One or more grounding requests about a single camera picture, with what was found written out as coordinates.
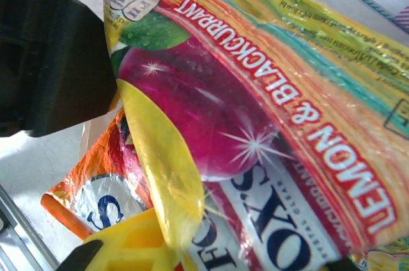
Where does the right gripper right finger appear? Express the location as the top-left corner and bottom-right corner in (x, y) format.
(59, 209), (192, 271)

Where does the yellow green snack packet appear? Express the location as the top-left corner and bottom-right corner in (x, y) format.
(350, 237), (409, 271)

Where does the aluminium side rail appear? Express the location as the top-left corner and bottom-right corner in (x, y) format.
(0, 184), (60, 271)

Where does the orange snack packet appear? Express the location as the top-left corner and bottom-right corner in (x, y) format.
(100, 0), (409, 271)

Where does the orange Fox's candy bag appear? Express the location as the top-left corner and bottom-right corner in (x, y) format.
(40, 107), (167, 243)

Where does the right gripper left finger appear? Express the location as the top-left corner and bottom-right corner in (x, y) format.
(0, 0), (118, 139)

